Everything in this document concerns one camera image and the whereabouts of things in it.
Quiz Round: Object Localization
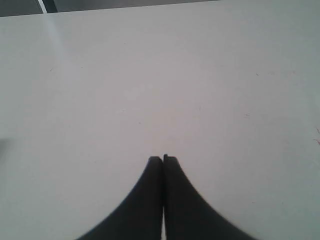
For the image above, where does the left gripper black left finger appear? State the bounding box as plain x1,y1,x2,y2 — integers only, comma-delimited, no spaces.
79,156,163,240

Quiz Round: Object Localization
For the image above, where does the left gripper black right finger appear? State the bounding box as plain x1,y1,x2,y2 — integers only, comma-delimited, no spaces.
163,154,253,240

